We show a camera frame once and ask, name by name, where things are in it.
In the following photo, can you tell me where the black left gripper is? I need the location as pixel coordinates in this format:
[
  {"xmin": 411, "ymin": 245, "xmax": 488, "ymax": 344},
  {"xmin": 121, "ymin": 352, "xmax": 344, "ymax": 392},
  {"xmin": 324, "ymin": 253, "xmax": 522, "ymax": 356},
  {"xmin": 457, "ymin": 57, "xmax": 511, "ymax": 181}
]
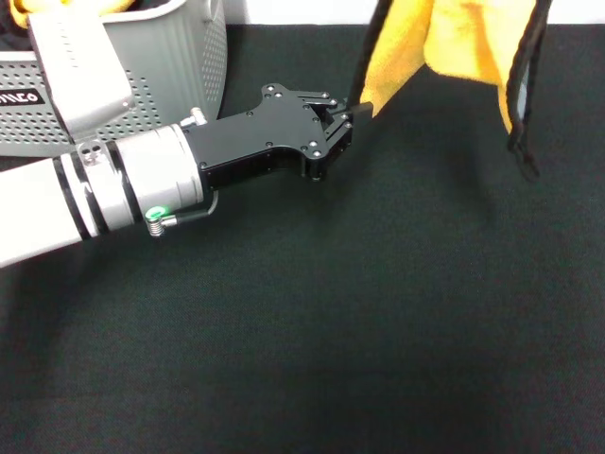
[{"xmin": 181, "ymin": 83, "xmax": 378, "ymax": 191}]

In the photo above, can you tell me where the grey perforated storage basket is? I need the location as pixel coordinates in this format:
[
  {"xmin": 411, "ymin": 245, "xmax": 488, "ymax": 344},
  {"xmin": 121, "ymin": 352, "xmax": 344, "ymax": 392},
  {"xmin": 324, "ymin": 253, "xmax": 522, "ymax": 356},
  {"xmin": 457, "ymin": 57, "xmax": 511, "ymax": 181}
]
[{"xmin": 0, "ymin": 0, "xmax": 228, "ymax": 158}]

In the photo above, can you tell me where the black tablecloth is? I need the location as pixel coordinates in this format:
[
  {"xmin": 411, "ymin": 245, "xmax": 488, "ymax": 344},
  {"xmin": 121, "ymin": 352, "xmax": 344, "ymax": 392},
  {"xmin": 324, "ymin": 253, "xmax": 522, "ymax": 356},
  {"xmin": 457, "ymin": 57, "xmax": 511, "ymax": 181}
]
[{"xmin": 0, "ymin": 22, "xmax": 605, "ymax": 454}]

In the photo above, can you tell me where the left gripper cable with plug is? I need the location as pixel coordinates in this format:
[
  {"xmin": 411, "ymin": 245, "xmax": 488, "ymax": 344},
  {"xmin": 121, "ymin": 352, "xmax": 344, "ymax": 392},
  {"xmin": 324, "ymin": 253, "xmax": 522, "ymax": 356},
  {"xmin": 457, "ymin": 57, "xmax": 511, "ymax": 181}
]
[{"xmin": 148, "ymin": 107, "xmax": 221, "ymax": 237}]

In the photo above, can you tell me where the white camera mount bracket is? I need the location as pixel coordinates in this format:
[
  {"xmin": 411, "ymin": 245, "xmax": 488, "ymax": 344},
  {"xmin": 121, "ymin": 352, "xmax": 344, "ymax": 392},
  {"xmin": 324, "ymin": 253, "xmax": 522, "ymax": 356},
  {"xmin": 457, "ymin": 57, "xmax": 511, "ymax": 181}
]
[{"xmin": 78, "ymin": 140, "xmax": 106, "ymax": 165}]

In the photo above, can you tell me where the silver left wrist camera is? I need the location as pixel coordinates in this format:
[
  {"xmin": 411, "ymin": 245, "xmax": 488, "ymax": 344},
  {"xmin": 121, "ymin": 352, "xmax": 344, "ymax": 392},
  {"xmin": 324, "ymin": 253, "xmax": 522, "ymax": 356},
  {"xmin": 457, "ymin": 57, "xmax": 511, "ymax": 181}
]
[{"xmin": 26, "ymin": 11, "xmax": 136, "ymax": 141}]

